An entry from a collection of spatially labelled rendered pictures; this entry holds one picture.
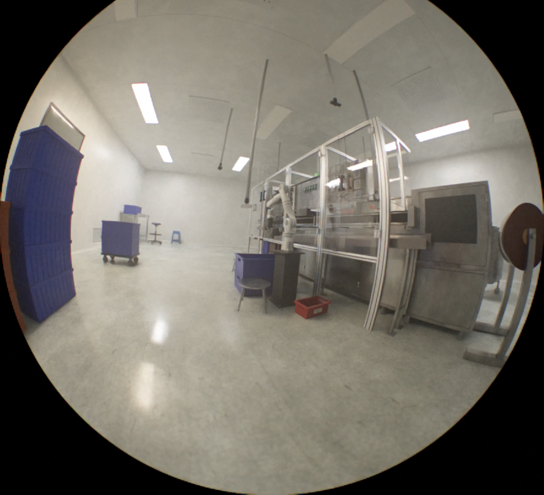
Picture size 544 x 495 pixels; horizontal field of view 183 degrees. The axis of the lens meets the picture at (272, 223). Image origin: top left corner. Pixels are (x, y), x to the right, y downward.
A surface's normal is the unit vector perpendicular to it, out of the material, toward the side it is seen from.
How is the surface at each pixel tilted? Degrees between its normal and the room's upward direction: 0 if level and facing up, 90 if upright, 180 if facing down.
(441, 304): 90
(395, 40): 180
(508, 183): 90
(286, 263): 90
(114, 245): 90
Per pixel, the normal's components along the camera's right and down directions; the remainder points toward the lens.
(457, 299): -0.91, -0.09
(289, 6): -0.07, 1.00
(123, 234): 0.46, 0.00
